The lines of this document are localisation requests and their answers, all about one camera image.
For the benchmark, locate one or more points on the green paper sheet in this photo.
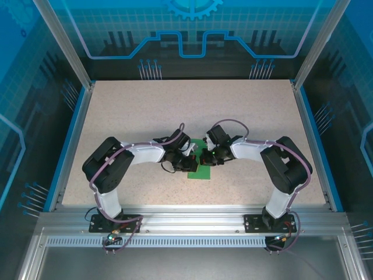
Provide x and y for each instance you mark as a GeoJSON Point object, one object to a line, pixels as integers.
{"type": "Point", "coordinates": [201, 174]}

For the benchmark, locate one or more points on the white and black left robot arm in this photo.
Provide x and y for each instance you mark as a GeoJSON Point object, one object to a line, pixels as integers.
{"type": "Point", "coordinates": [107, 169]}

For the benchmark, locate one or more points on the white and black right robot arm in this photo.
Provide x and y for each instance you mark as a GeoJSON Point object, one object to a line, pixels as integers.
{"type": "Point", "coordinates": [288, 169]}

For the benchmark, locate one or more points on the grey metal bottom panel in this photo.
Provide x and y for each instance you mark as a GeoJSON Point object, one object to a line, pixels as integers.
{"type": "Point", "coordinates": [189, 265]}

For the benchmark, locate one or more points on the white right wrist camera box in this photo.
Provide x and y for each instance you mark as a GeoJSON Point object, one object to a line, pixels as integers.
{"type": "Point", "coordinates": [207, 144]}

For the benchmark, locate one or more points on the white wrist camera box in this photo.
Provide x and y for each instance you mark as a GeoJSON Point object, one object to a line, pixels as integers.
{"type": "Point", "coordinates": [189, 148]}
{"type": "Point", "coordinates": [207, 144]}

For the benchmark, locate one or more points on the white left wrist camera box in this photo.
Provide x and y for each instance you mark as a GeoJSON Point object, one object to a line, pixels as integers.
{"type": "Point", "coordinates": [189, 148]}

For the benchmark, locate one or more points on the aluminium mounting rail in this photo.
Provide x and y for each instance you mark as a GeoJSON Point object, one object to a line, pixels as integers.
{"type": "Point", "coordinates": [192, 221]}

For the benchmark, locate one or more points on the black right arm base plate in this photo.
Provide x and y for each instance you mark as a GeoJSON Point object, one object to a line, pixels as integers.
{"type": "Point", "coordinates": [253, 223]}

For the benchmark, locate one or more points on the aluminium table side rail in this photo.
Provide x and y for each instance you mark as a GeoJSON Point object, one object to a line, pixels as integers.
{"type": "Point", "coordinates": [309, 131]}
{"type": "Point", "coordinates": [77, 131]}

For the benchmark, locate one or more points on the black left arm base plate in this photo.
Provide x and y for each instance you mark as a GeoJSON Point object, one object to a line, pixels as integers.
{"type": "Point", "coordinates": [97, 226]}

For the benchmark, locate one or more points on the aluminium frame post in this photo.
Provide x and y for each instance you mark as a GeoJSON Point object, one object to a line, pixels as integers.
{"type": "Point", "coordinates": [319, 43]}
{"type": "Point", "coordinates": [70, 49]}

